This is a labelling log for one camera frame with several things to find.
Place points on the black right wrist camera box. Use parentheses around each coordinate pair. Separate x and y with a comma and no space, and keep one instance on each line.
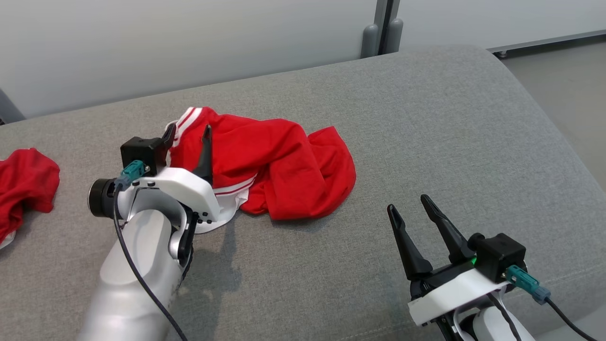
(502,255)

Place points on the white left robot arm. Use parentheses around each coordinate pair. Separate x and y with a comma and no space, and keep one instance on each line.
(137,265)

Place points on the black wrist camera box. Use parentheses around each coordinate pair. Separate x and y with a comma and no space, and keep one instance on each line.
(502,255)
(139,151)

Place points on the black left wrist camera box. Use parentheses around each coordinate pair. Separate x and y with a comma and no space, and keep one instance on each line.
(139,151)

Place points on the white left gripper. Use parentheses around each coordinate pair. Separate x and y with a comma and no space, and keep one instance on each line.
(184,187)

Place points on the grey partition base rail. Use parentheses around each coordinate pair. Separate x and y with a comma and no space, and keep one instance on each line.
(544,43)

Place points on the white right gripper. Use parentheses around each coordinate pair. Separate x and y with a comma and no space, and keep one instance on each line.
(450,293)

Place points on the red shorts with white stripe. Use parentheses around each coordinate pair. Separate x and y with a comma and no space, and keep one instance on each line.
(26,180)

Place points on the red shirt with white sleeves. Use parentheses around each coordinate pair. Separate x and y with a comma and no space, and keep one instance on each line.
(284,161)

